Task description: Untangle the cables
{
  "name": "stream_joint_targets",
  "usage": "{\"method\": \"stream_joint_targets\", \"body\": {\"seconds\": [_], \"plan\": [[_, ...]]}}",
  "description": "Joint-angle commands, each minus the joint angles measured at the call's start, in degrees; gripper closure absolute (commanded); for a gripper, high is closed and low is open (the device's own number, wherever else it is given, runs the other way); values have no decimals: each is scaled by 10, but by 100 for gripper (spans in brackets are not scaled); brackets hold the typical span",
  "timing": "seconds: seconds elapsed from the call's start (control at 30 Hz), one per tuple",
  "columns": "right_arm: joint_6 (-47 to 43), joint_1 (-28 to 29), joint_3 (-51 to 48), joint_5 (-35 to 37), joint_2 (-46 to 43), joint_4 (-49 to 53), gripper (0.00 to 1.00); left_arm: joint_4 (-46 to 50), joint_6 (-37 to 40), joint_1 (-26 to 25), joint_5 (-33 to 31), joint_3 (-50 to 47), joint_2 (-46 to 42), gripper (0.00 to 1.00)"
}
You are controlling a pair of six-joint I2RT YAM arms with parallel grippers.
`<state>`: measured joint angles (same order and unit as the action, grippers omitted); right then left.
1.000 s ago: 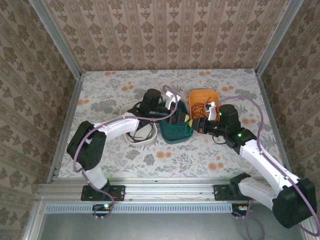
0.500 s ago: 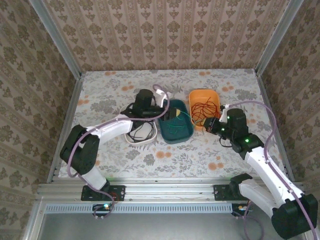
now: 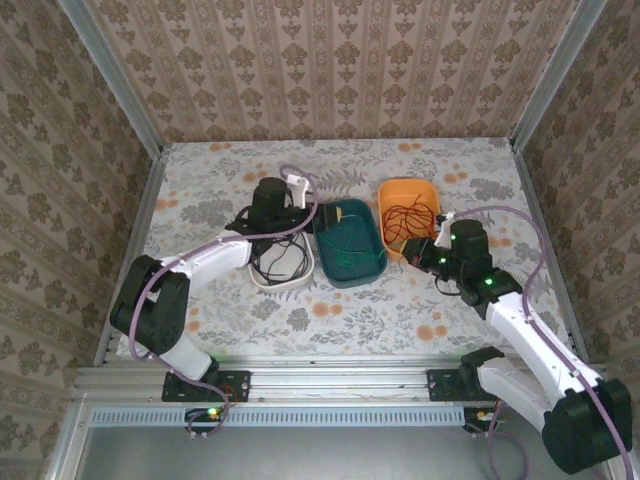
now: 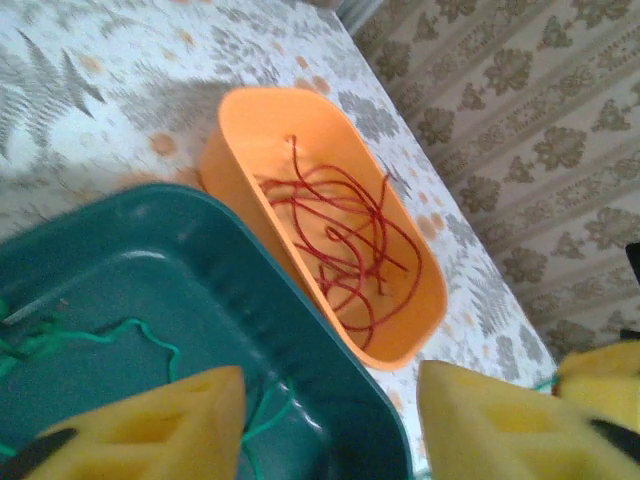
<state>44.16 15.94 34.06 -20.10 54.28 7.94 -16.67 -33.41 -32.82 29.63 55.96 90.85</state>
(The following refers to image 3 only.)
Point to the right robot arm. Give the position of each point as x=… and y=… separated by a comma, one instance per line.
x=530, y=335

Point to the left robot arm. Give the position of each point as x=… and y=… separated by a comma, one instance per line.
x=215, y=257

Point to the orange plastic tray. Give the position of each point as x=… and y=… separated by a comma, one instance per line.
x=405, y=192

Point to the teal plastic tray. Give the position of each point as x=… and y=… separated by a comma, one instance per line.
x=360, y=277

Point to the white plastic tray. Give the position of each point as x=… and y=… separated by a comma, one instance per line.
x=280, y=286

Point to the floral tablecloth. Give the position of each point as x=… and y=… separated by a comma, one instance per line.
x=310, y=340

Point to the small circuit board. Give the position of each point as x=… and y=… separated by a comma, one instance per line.
x=207, y=415
x=482, y=417

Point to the grey metal panel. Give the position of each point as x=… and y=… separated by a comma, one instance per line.
x=325, y=455

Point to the aluminium side rail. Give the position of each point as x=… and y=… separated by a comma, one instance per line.
x=131, y=240
x=550, y=240

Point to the aluminium front rail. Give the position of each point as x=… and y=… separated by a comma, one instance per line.
x=340, y=382

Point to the aluminium frame post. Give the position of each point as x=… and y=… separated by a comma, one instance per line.
x=555, y=75
x=110, y=80

